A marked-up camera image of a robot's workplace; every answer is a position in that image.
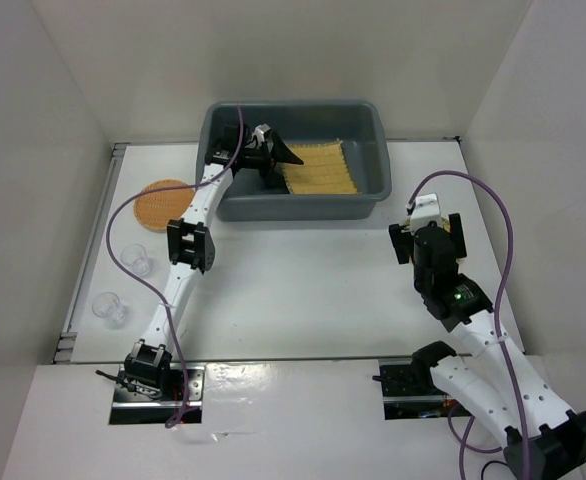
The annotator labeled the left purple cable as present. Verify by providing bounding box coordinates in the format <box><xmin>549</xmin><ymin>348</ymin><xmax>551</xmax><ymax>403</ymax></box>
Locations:
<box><xmin>106</xmin><ymin>103</ymin><xmax>248</xmax><ymax>430</ymax></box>

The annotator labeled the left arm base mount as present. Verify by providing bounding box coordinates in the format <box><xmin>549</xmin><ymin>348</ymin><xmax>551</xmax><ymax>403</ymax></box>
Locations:
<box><xmin>94</xmin><ymin>364</ymin><xmax>205</xmax><ymax>425</ymax></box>

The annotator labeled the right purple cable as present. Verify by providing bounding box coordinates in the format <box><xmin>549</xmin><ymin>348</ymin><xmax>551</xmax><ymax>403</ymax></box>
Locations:
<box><xmin>406</xmin><ymin>170</ymin><xmax>532</xmax><ymax>480</ymax></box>

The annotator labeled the clear glass cup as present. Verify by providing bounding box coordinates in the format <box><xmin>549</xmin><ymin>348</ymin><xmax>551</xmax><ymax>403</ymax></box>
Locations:
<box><xmin>91</xmin><ymin>292</ymin><xmax>127</xmax><ymax>328</ymax></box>
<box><xmin>120</xmin><ymin>244</ymin><xmax>152</xmax><ymax>277</ymax></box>

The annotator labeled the square bamboo mat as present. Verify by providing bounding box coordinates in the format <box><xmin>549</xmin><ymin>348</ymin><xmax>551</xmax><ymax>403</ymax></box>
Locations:
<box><xmin>281</xmin><ymin>140</ymin><xmax>359</xmax><ymax>195</ymax></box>

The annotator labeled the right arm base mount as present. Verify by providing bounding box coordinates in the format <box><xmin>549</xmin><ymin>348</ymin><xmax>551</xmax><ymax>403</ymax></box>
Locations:
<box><xmin>372</xmin><ymin>358</ymin><xmax>469</xmax><ymax>421</ymax></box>

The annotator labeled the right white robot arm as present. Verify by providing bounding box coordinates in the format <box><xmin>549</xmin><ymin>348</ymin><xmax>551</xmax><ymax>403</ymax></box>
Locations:
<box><xmin>388</xmin><ymin>214</ymin><xmax>586</xmax><ymax>479</ymax></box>

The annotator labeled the orange round woven plate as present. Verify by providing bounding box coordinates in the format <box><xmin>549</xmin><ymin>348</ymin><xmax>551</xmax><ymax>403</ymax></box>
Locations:
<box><xmin>133</xmin><ymin>179</ymin><xmax>194</xmax><ymax>233</ymax></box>

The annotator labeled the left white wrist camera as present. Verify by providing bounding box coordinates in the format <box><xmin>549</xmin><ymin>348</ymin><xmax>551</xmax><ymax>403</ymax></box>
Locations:
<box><xmin>252</xmin><ymin>124</ymin><xmax>272</xmax><ymax>146</ymax></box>

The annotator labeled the purple cable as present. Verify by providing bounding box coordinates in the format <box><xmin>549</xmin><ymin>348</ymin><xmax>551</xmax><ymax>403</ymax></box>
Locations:
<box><xmin>106</xmin><ymin>103</ymin><xmax>248</xmax><ymax>430</ymax></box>
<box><xmin>406</xmin><ymin>170</ymin><xmax>532</xmax><ymax>480</ymax></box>

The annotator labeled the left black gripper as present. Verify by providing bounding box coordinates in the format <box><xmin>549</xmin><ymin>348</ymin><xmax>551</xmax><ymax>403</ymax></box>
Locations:
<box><xmin>238</xmin><ymin>131</ymin><xmax>302</xmax><ymax>189</ymax></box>

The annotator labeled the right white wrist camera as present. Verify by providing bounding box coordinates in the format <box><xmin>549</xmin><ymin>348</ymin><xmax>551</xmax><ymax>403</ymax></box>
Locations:
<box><xmin>408</xmin><ymin>193</ymin><xmax>443</xmax><ymax>231</ymax></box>

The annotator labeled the grey plastic bin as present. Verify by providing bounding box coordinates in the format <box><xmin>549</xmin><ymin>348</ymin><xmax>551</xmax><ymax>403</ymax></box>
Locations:
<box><xmin>196</xmin><ymin>100</ymin><xmax>392</xmax><ymax>222</ymax></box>

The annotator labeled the yellow round woven plate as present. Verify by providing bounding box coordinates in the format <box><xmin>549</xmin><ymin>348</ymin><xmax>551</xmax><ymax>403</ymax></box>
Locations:
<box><xmin>408</xmin><ymin>213</ymin><xmax>467</xmax><ymax>267</ymax></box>

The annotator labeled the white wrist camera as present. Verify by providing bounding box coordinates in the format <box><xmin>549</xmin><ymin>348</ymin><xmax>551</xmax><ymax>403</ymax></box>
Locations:
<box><xmin>252</xmin><ymin>124</ymin><xmax>272</xmax><ymax>146</ymax></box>
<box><xmin>408</xmin><ymin>193</ymin><xmax>443</xmax><ymax>231</ymax></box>

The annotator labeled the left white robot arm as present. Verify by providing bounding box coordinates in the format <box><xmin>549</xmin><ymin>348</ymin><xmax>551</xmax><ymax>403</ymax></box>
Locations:
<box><xmin>124</xmin><ymin>124</ymin><xmax>303</xmax><ymax>400</ymax></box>

